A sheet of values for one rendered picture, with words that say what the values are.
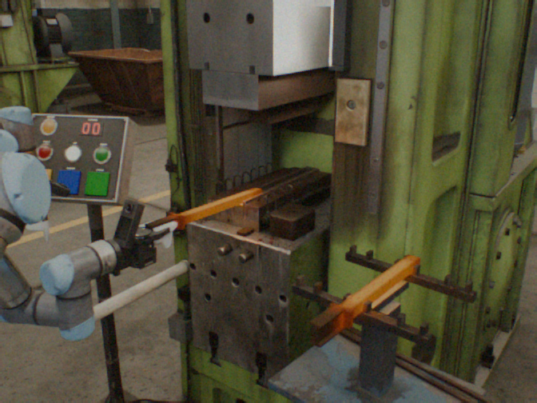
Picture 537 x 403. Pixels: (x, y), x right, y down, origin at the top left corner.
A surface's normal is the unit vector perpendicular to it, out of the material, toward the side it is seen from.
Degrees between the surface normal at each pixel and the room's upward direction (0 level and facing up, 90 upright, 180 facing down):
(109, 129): 60
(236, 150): 90
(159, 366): 0
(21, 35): 79
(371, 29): 90
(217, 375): 90
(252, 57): 90
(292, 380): 0
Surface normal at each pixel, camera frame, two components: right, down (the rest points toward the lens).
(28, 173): 0.99, -0.06
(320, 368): 0.00, -0.94
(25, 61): 0.68, 0.06
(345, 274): -0.58, 0.27
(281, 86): 0.81, 0.20
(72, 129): -0.16, -0.18
